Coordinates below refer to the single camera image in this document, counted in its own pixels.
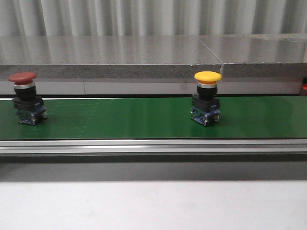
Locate yellow button dark base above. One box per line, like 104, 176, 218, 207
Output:
190, 71, 222, 127

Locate green conveyor belt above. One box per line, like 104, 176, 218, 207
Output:
0, 96, 307, 140

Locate grey speckled stone counter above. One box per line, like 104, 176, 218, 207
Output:
0, 34, 307, 97

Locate red button blue base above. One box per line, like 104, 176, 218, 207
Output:
8, 72, 47, 126

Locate grey pleated curtain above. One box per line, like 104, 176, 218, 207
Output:
0, 0, 307, 35

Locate aluminium conveyor frame rail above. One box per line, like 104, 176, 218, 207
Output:
0, 138, 307, 163

